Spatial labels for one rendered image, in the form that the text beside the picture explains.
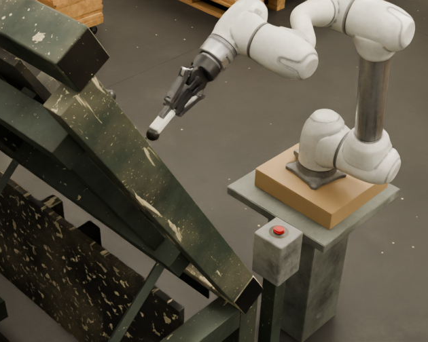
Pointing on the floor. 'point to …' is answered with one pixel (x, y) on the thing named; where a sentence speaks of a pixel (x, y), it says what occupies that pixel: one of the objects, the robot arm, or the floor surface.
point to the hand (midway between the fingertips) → (162, 120)
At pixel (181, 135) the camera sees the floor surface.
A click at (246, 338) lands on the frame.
